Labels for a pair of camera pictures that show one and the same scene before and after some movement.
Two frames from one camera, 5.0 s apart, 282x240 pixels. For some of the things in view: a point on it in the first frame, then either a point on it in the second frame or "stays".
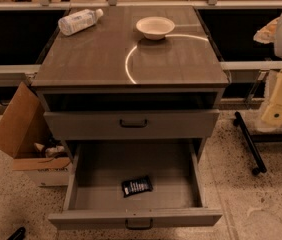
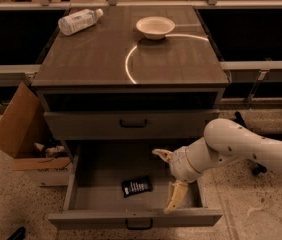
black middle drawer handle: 139,227 stays
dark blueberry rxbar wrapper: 135,186 stays
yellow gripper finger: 267,34 → 164,154
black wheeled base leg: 238,121 stays
